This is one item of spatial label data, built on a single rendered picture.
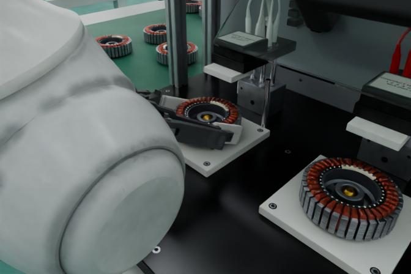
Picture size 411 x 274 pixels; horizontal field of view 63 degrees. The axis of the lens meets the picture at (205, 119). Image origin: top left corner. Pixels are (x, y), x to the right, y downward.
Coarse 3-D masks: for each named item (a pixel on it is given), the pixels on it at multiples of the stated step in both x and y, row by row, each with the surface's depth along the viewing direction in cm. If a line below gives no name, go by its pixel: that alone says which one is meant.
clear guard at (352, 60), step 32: (256, 0) 25; (288, 0) 23; (224, 32) 25; (256, 32) 24; (288, 32) 22; (320, 32) 21; (352, 32) 20; (384, 32) 19; (288, 64) 21; (320, 64) 20; (352, 64) 19; (384, 64) 18; (384, 96) 18
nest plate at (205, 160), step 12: (252, 132) 56; (264, 132) 56; (180, 144) 53; (228, 144) 53; (240, 144) 53; (252, 144) 54; (192, 156) 50; (204, 156) 50; (216, 156) 50; (228, 156) 50; (204, 168) 48; (216, 168) 49
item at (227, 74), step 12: (216, 48) 54; (216, 60) 55; (228, 60) 53; (240, 60) 51; (252, 60) 52; (216, 72) 53; (228, 72) 52; (240, 72) 52; (252, 72) 54; (264, 72) 61
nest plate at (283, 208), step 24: (288, 192) 44; (264, 216) 42; (288, 216) 40; (408, 216) 40; (312, 240) 37; (336, 240) 37; (384, 240) 37; (408, 240) 37; (336, 264) 36; (360, 264) 35; (384, 264) 35
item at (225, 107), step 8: (184, 104) 57; (192, 104) 57; (200, 104) 57; (208, 104) 57; (216, 104) 57; (224, 104) 57; (232, 104) 57; (176, 112) 54; (184, 112) 55; (192, 112) 57; (200, 112) 58; (208, 112) 56; (216, 112) 58; (224, 112) 56; (232, 112) 54; (240, 112) 55; (200, 120) 54; (208, 120) 54; (216, 120) 55; (224, 120) 52; (232, 120) 52; (240, 120) 54
